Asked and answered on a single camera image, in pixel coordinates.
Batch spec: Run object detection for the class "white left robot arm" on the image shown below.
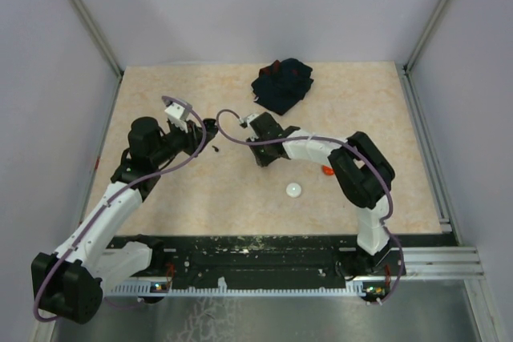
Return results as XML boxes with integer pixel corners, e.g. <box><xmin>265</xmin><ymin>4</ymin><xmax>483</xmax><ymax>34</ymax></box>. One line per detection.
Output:
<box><xmin>31</xmin><ymin>117</ymin><xmax>218</xmax><ymax>324</ymax></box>

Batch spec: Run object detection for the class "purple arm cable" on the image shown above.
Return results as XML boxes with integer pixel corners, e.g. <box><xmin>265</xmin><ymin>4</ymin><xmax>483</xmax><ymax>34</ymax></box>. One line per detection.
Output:
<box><xmin>216</xmin><ymin>108</ymin><xmax>406</xmax><ymax>305</ymax></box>
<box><xmin>31</xmin><ymin>95</ymin><xmax>208</xmax><ymax>323</ymax></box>

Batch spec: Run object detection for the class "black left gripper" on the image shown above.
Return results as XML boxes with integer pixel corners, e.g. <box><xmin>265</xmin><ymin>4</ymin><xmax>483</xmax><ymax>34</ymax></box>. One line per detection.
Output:
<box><xmin>151</xmin><ymin>118</ymin><xmax>215</xmax><ymax>166</ymax></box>

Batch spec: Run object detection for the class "aluminium corner post right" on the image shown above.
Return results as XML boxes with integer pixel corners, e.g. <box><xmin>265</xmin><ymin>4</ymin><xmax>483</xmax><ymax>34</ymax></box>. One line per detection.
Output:
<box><xmin>402</xmin><ymin>0</ymin><xmax>476</xmax><ymax>74</ymax></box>

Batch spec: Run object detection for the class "aluminium corner post left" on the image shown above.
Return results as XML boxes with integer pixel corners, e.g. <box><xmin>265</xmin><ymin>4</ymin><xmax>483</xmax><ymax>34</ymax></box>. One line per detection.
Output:
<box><xmin>43</xmin><ymin>0</ymin><xmax>124</xmax><ymax>78</ymax></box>

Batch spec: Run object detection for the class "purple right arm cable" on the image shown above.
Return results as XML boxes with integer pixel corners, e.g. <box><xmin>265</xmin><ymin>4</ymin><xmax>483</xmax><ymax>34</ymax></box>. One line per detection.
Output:
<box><xmin>216</xmin><ymin>108</ymin><xmax>406</xmax><ymax>305</ymax></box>

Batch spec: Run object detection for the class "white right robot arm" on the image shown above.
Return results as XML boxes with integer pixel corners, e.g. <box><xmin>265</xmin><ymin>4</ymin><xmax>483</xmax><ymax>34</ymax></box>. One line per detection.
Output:
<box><xmin>240</xmin><ymin>113</ymin><xmax>395</xmax><ymax>275</ymax></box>

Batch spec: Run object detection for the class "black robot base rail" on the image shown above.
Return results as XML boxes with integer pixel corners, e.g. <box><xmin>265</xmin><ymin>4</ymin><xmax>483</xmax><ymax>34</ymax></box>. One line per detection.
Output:
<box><xmin>107</xmin><ymin>231</ymin><xmax>406</xmax><ymax>291</ymax></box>

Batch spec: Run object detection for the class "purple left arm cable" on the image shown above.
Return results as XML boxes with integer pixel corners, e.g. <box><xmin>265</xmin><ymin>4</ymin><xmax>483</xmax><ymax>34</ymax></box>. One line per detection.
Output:
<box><xmin>31</xmin><ymin>95</ymin><xmax>208</xmax><ymax>323</ymax></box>

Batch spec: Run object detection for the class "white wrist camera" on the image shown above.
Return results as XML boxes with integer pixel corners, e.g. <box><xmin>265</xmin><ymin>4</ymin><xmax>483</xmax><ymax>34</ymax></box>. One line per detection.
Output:
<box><xmin>238</xmin><ymin>113</ymin><xmax>258</xmax><ymax>129</ymax></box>
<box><xmin>164</xmin><ymin>102</ymin><xmax>189</xmax><ymax>133</ymax></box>

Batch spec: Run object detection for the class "white cable duct strip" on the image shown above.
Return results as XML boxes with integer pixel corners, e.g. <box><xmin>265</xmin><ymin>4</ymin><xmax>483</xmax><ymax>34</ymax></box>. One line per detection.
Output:
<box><xmin>103</xmin><ymin>280</ymin><xmax>386</xmax><ymax>298</ymax></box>

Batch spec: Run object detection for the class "orange earbud charging case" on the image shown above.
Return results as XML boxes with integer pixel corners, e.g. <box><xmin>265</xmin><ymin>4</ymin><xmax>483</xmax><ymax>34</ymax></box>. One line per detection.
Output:
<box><xmin>321</xmin><ymin>166</ymin><xmax>334</xmax><ymax>176</ymax></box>

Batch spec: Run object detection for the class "dark navy folded cloth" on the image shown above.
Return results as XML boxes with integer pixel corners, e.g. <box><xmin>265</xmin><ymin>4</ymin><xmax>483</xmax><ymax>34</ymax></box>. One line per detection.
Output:
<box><xmin>251</xmin><ymin>58</ymin><xmax>313</xmax><ymax>116</ymax></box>

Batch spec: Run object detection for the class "white earbud charging case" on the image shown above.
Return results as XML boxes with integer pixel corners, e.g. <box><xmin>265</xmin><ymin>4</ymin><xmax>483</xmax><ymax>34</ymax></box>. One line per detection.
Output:
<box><xmin>285</xmin><ymin>183</ymin><xmax>302</xmax><ymax>198</ymax></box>

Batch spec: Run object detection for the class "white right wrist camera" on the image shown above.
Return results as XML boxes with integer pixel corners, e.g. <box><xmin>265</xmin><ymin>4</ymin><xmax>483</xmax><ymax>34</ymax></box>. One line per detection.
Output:
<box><xmin>238</xmin><ymin>113</ymin><xmax>258</xmax><ymax>129</ymax></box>

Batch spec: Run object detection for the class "aluminium corner post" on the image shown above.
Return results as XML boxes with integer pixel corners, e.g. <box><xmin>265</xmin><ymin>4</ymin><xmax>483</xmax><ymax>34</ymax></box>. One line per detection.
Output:
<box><xmin>43</xmin><ymin>0</ymin><xmax>124</xmax><ymax>78</ymax></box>
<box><xmin>402</xmin><ymin>0</ymin><xmax>476</xmax><ymax>74</ymax></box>

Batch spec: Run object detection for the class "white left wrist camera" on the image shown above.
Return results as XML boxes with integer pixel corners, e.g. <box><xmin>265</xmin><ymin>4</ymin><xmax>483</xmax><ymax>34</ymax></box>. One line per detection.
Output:
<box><xmin>164</xmin><ymin>102</ymin><xmax>189</xmax><ymax>133</ymax></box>

